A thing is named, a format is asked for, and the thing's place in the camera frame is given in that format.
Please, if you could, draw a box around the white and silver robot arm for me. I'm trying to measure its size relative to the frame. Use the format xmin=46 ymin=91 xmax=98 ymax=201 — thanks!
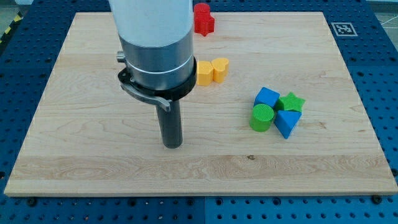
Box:
xmin=109 ymin=0 xmax=193 ymax=90

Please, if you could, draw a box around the light wooden board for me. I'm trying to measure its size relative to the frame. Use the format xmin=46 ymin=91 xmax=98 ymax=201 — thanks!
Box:
xmin=4 ymin=12 xmax=397 ymax=197

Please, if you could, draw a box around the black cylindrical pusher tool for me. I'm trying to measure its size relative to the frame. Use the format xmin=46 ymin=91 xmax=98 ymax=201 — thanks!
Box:
xmin=156 ymin=101 xmax=183 ymax=149

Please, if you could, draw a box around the black clamp with metal lever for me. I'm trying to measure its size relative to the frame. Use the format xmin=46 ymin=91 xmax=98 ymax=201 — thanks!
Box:
xmin=118 ymin=58 xmax=197 ymax=113

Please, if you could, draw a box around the yellow hexagon block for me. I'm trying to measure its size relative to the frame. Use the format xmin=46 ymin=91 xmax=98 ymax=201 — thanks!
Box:
xmin=197 ymin=60 xmax=213 ymax=86

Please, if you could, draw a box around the yellow heart block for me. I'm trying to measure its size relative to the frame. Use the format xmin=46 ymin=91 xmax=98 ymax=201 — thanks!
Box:
xmin=211 ymin=58 xmax=229 ymax=83

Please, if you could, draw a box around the green cylinder block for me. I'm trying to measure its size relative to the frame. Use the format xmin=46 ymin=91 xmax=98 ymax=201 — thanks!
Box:
xmin=249 ymin=103 xmax=275 ymax=132

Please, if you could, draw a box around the blue cube block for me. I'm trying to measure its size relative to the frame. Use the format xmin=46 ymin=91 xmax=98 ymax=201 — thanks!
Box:
xmin=254 ymin=87 xmax=280 ymax=108

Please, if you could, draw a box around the blue triangle block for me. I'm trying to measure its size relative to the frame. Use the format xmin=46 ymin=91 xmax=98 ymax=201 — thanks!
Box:
xmin=274 ymin=110 xmax=302 ymax=139

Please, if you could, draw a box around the red star block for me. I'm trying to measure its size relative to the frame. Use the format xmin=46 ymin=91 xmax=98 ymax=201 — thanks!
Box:
xmin=194 ymin=13 xmax=215 ymax=36

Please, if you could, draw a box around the green star block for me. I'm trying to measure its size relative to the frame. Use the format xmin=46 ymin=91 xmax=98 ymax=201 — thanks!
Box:
xmin=274 ymin=92 xmax=305 ymax=112

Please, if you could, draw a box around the red cylinder block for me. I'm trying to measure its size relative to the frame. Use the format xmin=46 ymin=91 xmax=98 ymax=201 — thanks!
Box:
xmin=193 ymin=3 xmax=210 ymax=14

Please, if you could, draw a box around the white fiducial marker tag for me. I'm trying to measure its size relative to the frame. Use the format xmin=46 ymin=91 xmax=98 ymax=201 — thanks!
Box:
xmin=331 ymin=22 xmax=357 ymax=37

